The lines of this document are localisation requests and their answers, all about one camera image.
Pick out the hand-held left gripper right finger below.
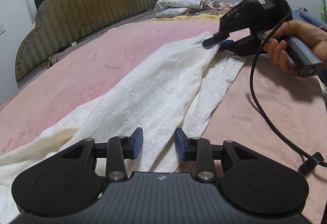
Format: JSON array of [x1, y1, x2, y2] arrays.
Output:
[[174, 128, 259, 181]]

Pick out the floral patterned cloth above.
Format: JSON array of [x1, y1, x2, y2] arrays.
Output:
[[211, 0, 241, 9]]

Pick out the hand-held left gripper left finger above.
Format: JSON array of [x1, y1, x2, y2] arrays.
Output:
[[59, 127, 144, 183]]

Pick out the thin black charger cable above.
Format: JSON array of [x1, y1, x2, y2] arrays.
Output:
[[58, 22, 99, 53]]

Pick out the person's right hand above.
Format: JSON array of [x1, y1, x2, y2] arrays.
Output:
[[263, 19, 327, 77]]

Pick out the olive upholstered headboard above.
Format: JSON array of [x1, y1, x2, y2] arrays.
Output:
[[15, 0, 161, 83]]

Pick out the zebra striped cloth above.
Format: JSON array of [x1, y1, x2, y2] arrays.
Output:
[[187, 8, 232, 17]]

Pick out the pink floral blanket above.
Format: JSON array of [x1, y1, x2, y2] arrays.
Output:
[[0, 19, 327, 219]]

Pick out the yellow blanket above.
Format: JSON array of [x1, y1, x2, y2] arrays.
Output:
[[141, 13, 223, 22]]

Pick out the crumpled beige cloth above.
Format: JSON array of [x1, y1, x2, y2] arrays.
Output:
[[47, 53, 61, 69]]

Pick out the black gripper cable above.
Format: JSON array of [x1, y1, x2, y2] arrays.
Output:
[[250, 8, 327, 174]]

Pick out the blue cloth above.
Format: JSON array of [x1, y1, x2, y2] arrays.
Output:
[[291, 8, 327, 29]]

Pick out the white patterned pants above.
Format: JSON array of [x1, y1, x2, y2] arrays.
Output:
[[0, 31, 248, 204]]

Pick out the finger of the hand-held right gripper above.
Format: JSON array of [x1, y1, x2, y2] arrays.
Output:
[[203, 31, 232, 48], [220, 37, 252, 57]]

